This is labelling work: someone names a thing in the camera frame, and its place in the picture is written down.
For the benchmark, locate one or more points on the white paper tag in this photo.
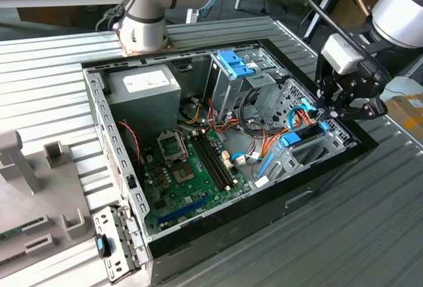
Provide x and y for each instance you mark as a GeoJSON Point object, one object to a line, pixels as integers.
{"type": "Point", "coordinates": [261, 181]}

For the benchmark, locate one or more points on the grey parts rack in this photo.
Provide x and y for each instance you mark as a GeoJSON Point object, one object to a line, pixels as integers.
{"type": "Point", "coordinates": [49, 194]}

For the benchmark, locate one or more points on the large brown cardboard box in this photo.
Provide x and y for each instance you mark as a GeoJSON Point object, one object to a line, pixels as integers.
{"type": "Point", "coordinates": [350, 9]}

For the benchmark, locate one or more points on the green circuit board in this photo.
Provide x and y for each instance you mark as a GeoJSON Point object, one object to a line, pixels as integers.
{"type": "Point", "coordinates": [13, 234]}

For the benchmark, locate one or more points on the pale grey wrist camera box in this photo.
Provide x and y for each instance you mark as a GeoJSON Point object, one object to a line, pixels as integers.
{"type": "Point", "coordinates": [340, 52]}

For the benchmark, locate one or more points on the black open PC case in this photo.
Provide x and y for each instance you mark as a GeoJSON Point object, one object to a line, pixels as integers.
{"type": "Point", "coordinates": [264, 221]}

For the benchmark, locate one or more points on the blue plastic disk carrier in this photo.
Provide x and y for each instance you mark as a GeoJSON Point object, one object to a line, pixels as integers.
{"type": "Point", "coordinates": [231, 62]}

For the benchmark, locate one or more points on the CPU socket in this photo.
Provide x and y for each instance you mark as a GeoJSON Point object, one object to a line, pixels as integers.
{"type": "Point", "coordinates": [170, 148]}

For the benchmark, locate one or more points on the green motherboard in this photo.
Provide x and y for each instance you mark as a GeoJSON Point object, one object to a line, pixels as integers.
{"type": "Point", "coordinates": [185, 197]}

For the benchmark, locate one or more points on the blue and black latch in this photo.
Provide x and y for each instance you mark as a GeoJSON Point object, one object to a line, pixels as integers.
{"type": "Point", "coordinates": [100, 245]}

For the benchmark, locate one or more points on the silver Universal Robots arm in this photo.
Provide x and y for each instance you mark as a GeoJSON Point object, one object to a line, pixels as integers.
{"type": "Point", "coordinates": [142, 19]}

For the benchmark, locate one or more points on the grey power supply unit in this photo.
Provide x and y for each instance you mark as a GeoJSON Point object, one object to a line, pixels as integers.
{"type": "Point", "coordinates": [145, 108]}

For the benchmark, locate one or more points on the cardboard box yellow label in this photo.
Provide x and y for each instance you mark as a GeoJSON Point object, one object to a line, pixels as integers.
{"type": "Point", "coordinates": [406, 115]}

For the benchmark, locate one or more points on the white low table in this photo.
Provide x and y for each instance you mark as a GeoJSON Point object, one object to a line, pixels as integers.
{"type": "Point", "coordinates": [406, 85]}

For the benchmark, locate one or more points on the brown square base plate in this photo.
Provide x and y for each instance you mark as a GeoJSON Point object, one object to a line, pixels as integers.
{"type": "Point", "coordinates": [170, 46]}

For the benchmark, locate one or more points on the black tripod pole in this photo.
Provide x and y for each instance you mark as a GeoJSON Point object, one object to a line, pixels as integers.
{"type": "Point", "coordinates": [314, 24]}

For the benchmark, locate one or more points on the metal drive cage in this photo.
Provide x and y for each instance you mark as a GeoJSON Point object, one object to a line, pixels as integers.
{"type": "Point", "coordinates": [228, 95]}

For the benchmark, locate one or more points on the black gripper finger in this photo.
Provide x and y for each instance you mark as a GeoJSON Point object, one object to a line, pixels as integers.
{"type": "Point", "coordinates": [325, 85]}
{"type": "Point", "coordinates": [367, 111]}

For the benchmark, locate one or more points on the black RAM slot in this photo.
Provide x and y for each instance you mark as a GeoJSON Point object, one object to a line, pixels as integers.
{"type": "Point", "coordinates": [209, 162]}
{"type": "Point", "coordinates": [216, 159]}
{"type": "Point", "coordinates": [213, 161]}
{"type": "Point", "coordinates": [220, 158]}

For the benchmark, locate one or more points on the thin metal locking lever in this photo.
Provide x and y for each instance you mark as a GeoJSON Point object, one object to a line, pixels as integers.
{"type": "Point", "coordinates": [181, 145]}

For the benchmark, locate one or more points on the metal disk bay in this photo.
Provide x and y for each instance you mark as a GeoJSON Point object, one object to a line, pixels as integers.
{"type": "Point", "coordinates": [287, 168]}

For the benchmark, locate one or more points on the hard disk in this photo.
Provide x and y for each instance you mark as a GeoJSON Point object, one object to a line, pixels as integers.
{"type": "Point", "coordinates": [291, 139]}

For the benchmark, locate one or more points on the blue expansion slot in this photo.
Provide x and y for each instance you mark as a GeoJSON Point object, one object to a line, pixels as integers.
{"type": "Point", "coordinates": [185, 208]}

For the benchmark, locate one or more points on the small black case lock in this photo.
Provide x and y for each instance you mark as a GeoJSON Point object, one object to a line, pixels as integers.
{"type": "Point", "coordinates": [132, 181]}

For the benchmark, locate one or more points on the silver coin battery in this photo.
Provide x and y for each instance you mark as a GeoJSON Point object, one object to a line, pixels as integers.
{"type": "Point", "coordinates": [183, 220]}

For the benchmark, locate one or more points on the metal expansion bracket panel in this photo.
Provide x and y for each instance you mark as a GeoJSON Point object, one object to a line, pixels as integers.
{"type": "Point", "coordinates": [114, 267]}

